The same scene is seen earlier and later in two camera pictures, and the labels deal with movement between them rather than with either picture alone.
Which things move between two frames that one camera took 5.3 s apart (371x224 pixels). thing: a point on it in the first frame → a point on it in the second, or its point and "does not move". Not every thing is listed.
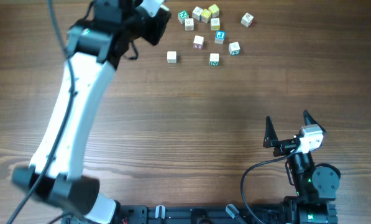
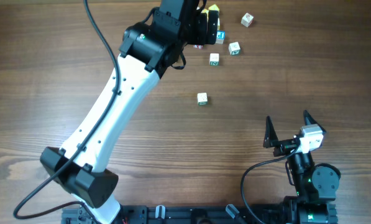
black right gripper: [271, 141] does not move
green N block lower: [214, 59] does not move
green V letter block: [234, 48] does not move
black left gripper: [161, 22] → [204, 21]
